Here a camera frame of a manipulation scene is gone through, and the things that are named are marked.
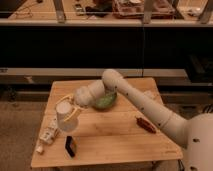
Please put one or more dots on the small white cube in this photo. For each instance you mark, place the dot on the small white cube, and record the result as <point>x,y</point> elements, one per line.
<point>40,149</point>

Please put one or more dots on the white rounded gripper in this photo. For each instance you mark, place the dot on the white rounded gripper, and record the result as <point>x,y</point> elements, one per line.
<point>84,96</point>

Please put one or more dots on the brown snack bar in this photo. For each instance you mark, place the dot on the brown snack bar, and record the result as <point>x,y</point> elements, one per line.
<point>145,125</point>

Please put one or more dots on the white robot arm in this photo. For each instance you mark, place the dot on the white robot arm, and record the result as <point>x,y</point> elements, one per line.
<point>195,134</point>

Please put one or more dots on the green bowl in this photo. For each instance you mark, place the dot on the green bowl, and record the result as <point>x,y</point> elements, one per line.
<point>106,101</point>

